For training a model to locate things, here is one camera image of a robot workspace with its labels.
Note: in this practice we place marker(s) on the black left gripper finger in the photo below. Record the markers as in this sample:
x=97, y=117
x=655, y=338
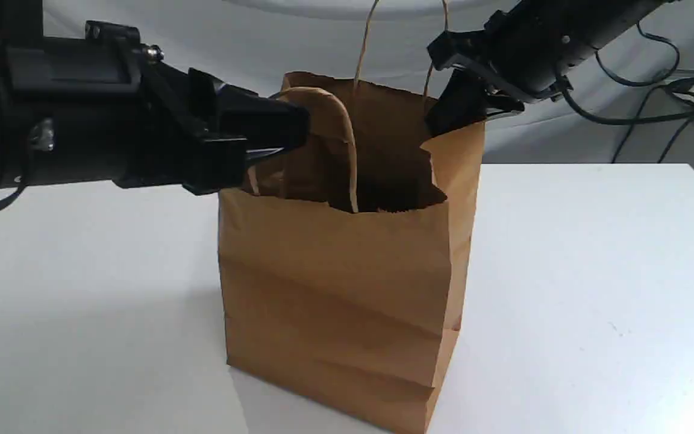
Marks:
x=263, y=126

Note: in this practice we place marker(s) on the brown paper bag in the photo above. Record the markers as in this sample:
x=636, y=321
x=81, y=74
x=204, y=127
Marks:
x=343, y=264

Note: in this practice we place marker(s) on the white backdrop cloth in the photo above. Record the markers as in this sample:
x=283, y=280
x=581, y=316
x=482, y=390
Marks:
x=253, y=43

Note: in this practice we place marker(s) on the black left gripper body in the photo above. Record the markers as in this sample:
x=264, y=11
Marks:
x=106, y=108

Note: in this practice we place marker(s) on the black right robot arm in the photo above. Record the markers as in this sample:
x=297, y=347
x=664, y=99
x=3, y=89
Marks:
x=613, y=19

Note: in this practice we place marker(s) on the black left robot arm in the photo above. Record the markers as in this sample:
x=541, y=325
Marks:
x=108, y=108

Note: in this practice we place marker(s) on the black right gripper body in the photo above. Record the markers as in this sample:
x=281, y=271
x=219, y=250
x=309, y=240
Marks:
x=523, y=54

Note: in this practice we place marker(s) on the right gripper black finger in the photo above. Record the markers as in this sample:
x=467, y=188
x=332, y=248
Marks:
x=464, y=101

